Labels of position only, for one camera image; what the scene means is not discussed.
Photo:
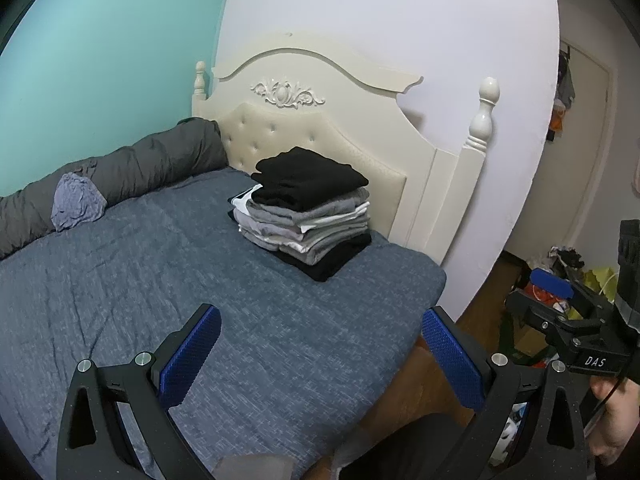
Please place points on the cream door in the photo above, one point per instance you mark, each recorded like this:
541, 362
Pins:
585, 160

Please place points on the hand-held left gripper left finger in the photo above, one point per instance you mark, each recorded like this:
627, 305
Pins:
192, 356

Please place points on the crumpled light purple cloth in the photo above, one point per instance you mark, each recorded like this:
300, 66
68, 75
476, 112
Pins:
75, 202

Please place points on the cream bed headboard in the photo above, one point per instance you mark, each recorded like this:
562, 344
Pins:
350, 85

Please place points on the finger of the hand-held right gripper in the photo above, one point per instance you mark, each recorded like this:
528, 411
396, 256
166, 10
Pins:
525, 307
550, 283

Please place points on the black sweater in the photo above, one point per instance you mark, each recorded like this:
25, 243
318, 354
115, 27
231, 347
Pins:
305, 175

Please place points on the dark grey rolled duvet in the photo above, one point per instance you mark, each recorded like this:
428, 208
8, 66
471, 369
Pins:
150, 155

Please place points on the hanging clothes on door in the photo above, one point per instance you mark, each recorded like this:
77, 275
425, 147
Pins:
565, 90

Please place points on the person's right hand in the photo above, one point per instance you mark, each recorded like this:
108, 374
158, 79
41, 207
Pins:
622, 415

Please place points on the person's leg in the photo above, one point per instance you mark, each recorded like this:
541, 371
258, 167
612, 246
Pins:
400, 450

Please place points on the stack of folded clothes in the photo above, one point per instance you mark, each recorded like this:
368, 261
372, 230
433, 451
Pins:
310, 232

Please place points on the yellow-green bag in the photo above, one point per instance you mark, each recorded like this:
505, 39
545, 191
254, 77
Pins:
602, 282

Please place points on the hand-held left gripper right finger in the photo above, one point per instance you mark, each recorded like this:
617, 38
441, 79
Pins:
452, 360

